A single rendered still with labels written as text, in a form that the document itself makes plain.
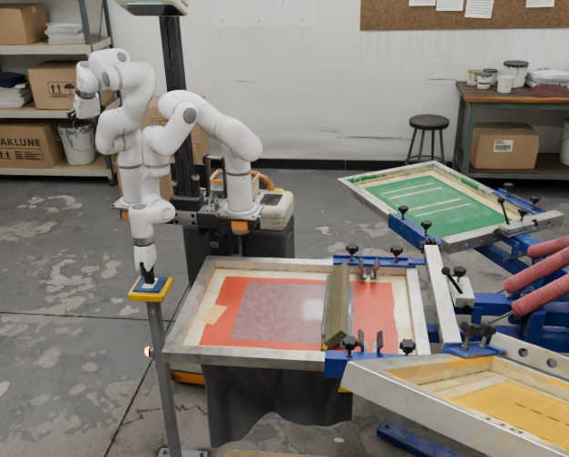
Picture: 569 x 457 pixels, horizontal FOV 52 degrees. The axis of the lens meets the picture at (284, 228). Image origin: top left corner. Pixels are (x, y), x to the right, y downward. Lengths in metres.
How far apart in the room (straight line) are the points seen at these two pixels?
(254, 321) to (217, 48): 3.99
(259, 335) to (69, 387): 1.67
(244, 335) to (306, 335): 0.19
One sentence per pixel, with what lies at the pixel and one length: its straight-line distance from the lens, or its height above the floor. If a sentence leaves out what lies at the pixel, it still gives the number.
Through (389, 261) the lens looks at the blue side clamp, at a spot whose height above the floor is 1.00.
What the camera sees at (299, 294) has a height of 0.96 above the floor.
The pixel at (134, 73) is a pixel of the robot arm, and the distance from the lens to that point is 2.12.
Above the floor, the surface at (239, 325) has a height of 0.96.
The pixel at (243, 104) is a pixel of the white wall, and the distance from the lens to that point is 5.70.
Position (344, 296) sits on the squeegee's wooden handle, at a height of 1.03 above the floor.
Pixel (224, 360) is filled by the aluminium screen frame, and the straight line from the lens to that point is 1.77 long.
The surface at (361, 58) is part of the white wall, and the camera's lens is 5.51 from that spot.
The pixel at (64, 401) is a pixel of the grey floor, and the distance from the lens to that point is 3.28.
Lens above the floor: 2.08
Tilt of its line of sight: 27 degrees down
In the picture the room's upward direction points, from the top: 2 degrees counter-clockwise
